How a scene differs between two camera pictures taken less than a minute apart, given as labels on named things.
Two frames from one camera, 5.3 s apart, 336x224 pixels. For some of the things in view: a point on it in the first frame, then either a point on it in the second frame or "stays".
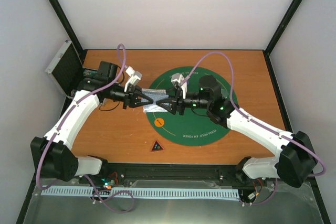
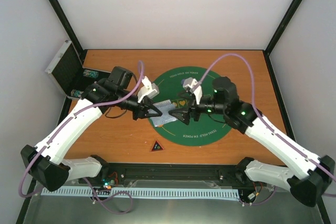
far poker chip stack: [90, 73] stays
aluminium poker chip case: [66, 69] stays
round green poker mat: [194, 127] stays
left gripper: [131, 98] to [140, 112]
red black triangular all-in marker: [157, 146] stays
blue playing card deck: [155, 95] to [164, 107]
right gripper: [178, 98] to [185, 111]
